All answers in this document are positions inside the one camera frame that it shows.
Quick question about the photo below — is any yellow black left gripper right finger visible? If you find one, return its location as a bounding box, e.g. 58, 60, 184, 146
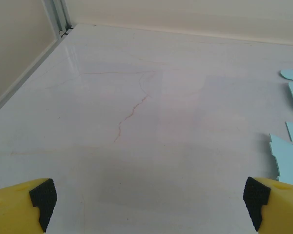
242, 176, 293, 234

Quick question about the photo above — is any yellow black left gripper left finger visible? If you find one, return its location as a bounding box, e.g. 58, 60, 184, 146
0, 177, 58, 234

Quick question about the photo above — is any teal paper box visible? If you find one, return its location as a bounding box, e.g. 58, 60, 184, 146
269, 69, 293, 190

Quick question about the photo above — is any aluminium table side rail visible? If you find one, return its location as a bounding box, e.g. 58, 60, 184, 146
0, 36, 63, 120

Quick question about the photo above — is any aluminium corner post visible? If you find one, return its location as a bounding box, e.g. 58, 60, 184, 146
42, 0, 74, 39

